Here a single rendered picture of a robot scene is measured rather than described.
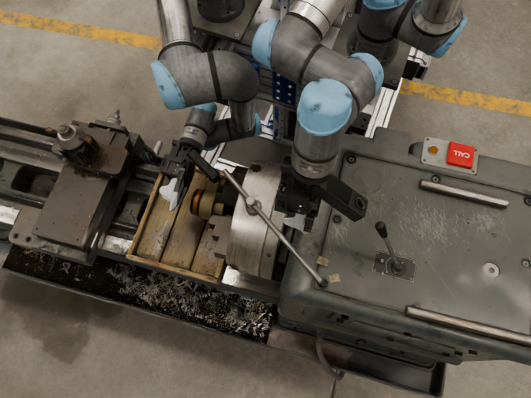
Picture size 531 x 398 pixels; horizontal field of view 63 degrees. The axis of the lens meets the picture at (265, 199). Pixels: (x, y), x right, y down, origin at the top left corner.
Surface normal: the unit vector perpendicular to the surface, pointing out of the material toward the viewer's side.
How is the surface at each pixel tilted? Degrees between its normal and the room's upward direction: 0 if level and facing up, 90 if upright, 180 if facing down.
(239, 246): 49
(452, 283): 0
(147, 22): 0
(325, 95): 15
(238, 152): 0
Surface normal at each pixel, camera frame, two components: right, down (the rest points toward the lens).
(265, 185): 0.04, -0.54
